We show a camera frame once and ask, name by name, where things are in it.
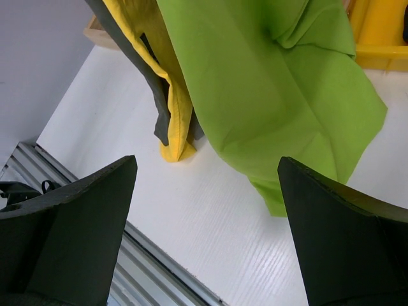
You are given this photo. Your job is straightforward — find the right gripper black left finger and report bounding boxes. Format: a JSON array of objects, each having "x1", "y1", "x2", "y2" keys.
[{"x1": 1, "y1": 156, "x2": 137, "y2": 305}]

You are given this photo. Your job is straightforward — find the aluminium mounting rail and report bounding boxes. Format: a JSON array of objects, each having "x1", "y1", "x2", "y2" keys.
[{"x1": 1, "y1": 142, "x2": 224, "y2": 305}]

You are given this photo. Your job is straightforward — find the dark olive grey shorts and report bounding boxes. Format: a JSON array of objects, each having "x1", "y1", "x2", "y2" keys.
[{"x1": 86, "y1": 0, "x2": 171, "y2": 146}]

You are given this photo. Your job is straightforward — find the lime green shorts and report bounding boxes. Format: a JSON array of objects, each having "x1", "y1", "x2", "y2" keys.
[{"x1": 158, "y1": 1, "x2": 387, "y2": 217}]

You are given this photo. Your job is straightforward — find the yellow plastic tray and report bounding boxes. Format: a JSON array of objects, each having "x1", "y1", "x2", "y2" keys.
[{"x1": 344, "y1": 0, "x2": 407, "y2": 73}]

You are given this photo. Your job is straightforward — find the light grey shorts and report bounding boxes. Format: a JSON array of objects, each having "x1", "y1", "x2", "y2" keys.
[{"x1": 189, "y1": 110, "x2": 205, "y2": 140}]

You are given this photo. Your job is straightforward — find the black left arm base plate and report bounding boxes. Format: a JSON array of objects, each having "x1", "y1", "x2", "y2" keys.
[{"x1": 1, "y1": 180, "x2": 61, "y2": 207}]

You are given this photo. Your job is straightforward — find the yellow shorts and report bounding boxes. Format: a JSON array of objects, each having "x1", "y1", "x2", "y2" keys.
[{"x1": 104, "y1": 1, "x2": 196, "y2": 163}]

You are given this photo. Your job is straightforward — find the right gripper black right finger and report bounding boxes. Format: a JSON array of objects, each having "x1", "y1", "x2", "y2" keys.
[{"x1": 278, "y1": 157, "x2": 407, "y2": 305}]

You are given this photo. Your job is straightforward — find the wooden clothes rack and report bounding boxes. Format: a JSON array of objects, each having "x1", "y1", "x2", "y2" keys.
[{"x1": 83, "y1": 15, "x2": 120, "y2": 50}]

